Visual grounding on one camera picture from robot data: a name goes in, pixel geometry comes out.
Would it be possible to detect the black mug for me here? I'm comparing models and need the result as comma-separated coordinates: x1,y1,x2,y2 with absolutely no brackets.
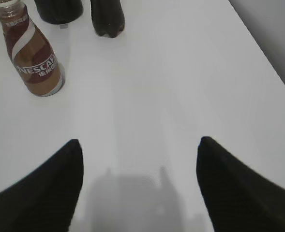
34,0,83,25

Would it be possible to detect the Nescafe coffee bottle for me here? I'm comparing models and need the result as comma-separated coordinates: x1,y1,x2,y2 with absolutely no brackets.
0,0,64,97

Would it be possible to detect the cola bottle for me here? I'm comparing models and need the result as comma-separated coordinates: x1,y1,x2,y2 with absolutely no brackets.
90,0,125,38

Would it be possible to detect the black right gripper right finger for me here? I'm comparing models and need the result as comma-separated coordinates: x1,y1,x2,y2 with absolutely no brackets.
197,136,285,232

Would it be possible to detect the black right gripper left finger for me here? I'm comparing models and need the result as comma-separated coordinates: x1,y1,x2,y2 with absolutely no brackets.
0,139,84,232

